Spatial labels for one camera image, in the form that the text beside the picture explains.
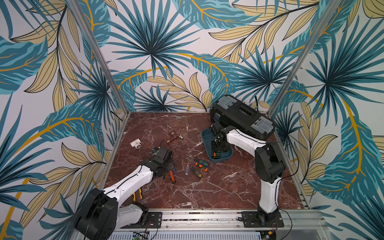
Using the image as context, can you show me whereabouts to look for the aluminium front rail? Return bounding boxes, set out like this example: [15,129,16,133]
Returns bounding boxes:
[70,209,331,240]

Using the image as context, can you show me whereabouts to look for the blue clear handle screwdriver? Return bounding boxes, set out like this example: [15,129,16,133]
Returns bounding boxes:
[185,160,190,176]

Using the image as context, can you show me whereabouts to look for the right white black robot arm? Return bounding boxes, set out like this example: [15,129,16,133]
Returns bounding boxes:
[210,122,286,227]

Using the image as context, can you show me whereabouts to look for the white pipe tee fitting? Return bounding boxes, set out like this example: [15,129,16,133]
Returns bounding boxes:
[130,139,142,149]

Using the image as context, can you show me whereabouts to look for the green orange ratchet screwdriver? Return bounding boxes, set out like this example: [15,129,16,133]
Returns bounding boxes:
[187,155,210,172]

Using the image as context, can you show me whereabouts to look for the aluminium corner post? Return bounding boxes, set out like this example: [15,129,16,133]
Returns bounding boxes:
[68,0,130,118]
[267,0,342,117]

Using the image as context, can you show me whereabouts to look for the yellow handle pliers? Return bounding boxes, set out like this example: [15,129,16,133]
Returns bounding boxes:
[133,188,143,202]

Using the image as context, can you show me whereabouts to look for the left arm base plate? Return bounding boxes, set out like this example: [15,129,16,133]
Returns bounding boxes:
[122,212,163,229]

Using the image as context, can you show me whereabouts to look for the teal plastic storage box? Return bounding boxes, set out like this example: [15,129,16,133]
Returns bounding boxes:
[202,129,233,163]

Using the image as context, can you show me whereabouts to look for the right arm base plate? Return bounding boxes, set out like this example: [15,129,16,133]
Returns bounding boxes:
[237,211,285,228]

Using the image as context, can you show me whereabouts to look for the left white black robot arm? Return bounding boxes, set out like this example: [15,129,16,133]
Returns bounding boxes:
[74,147,176,240]

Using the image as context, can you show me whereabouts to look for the left aluminium corner post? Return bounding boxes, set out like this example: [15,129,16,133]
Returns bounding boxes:
[68,0,130,118]

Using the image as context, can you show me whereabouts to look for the black yellow stubby screwdriver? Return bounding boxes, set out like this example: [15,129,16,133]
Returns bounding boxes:
[192,167,203,181]

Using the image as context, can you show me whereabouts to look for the black plastic toolbox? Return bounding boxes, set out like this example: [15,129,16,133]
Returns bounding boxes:
[210,95,277,141]

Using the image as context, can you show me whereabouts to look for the red clear handle screwdriver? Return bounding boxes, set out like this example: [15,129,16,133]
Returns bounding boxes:
[167,135,184,144]

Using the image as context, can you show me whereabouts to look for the right aluminium corner post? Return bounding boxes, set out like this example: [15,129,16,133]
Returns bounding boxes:
[267,0,342,117]

